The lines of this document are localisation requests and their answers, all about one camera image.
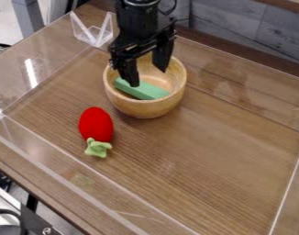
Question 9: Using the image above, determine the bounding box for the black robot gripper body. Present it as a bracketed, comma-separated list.
[111, 3, 176, 69]

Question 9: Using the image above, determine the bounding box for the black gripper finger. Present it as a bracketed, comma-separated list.
[117, 58, 140, 87]
[152, 36, 173, 72]

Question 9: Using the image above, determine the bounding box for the green rectangular block stick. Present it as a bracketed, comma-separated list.
[113, 77, 169, 100]

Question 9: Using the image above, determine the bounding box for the light brown wooden bowl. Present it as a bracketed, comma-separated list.
[103, 54, 187, 118]

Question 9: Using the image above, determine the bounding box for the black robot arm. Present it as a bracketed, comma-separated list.
[109, 0, 176, 87]

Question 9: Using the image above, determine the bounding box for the red plush strawberry toy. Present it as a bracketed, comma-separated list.
[79, 106, 113, 158]

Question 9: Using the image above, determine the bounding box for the grey cabinet leg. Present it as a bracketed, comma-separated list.
[11, 0, 44, 38]

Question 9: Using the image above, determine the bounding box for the clear acrylic enclosure wall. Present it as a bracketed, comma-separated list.
[0, 6, 299, 235]

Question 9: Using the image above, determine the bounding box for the black table clamp mount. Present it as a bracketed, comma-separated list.
[21, 205, 64, 235]

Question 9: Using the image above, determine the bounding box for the black cable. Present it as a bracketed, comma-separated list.
[0, 208, 27, 235]

